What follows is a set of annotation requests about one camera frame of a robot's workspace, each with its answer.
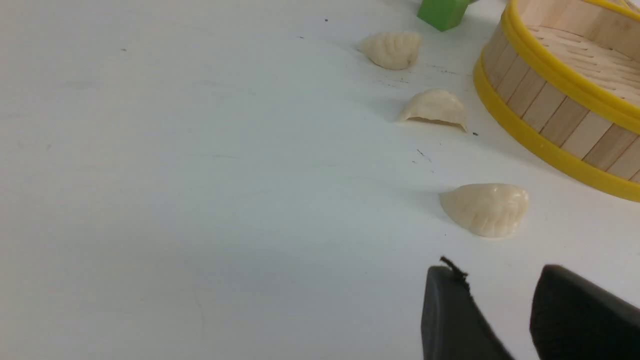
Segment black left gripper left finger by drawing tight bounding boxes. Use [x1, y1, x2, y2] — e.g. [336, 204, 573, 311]
[421, 256, 514, 360]

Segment green wooden cube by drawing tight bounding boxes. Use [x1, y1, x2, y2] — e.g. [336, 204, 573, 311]
[417, 0, 474, 32]

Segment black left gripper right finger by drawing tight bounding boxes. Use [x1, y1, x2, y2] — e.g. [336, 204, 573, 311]
[529, 264, 640, 360]

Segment bamboo steamer tray yellow rim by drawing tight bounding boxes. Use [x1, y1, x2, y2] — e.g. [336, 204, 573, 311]
[473, 0, 640, 202]

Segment white dumpling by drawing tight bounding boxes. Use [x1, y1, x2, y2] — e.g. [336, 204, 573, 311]
[396, 88, 467, 132]
[358, 31, 423, 71]
[438, 183, 530, 239]

